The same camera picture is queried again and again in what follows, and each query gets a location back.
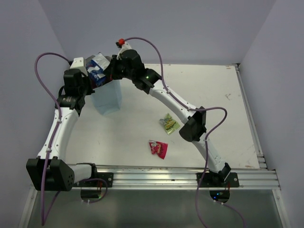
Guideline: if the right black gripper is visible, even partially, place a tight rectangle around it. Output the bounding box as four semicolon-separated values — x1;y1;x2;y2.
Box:
103;55;134;81

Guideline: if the blue snack bag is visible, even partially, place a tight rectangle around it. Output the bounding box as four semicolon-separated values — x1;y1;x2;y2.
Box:
86;52;110;89

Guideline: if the light blue paper bag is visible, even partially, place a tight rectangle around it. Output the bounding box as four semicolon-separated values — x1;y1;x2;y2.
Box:
91;80;122;115

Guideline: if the green candy packet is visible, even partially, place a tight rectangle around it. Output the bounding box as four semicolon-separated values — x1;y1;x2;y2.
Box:
159;113;180;135

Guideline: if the red candy packet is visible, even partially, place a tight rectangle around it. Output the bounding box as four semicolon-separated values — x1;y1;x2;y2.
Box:
149;140;168;160

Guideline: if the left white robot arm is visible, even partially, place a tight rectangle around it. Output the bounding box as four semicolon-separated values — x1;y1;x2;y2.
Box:
26;68;99;191

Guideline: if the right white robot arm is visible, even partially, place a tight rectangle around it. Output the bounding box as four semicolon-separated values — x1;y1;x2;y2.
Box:
104;49;231;187

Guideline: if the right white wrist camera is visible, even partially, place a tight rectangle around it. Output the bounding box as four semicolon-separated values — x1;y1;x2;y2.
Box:
115;38;132;56

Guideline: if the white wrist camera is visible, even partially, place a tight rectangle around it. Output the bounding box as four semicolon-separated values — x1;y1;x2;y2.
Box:
115;38;132;56
70;57;87;75

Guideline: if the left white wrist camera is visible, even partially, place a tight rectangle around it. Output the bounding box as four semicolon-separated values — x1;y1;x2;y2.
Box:
70;57;87;75

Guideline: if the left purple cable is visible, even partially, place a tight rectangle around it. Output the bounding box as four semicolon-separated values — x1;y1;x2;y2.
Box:
35;52;108;226

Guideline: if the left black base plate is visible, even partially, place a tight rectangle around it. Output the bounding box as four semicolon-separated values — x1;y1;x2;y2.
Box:
73;172;114;188

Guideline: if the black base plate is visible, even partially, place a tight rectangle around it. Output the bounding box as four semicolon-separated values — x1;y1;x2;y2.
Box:
199;172;240;188
73;172;114;188

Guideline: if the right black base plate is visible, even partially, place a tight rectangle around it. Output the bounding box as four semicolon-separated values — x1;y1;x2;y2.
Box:
199;172;240;188

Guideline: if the aluminium rail frame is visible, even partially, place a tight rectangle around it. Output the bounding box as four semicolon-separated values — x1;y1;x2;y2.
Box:
28;63;282;190

